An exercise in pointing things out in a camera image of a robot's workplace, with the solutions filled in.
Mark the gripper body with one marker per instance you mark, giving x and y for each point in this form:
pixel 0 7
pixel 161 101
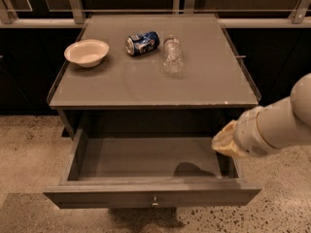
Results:
pixel 249 134

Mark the grey top drawer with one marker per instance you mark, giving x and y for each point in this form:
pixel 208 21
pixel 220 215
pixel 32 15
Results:
pixel 128 170

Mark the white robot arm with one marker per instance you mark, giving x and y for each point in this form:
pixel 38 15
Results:
pixel 264 131

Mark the metal top drawer knob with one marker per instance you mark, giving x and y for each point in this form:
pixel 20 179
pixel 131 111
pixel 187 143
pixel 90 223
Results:
pixel 155 204

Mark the grey drawer cabinet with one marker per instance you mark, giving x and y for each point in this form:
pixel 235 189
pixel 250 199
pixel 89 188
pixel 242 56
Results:
pixel 212 76

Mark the clear plastic water bottle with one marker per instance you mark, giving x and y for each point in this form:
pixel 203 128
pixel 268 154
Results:
pixel 172 56

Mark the blue soda can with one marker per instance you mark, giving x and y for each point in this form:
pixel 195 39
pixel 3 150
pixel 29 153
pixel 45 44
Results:
pixel 138 44

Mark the white bowl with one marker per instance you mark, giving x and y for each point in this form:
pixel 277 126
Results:
pixel 87 53

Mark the metal window frame rail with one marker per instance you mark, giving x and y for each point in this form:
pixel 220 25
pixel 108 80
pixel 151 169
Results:
pixel 230 13

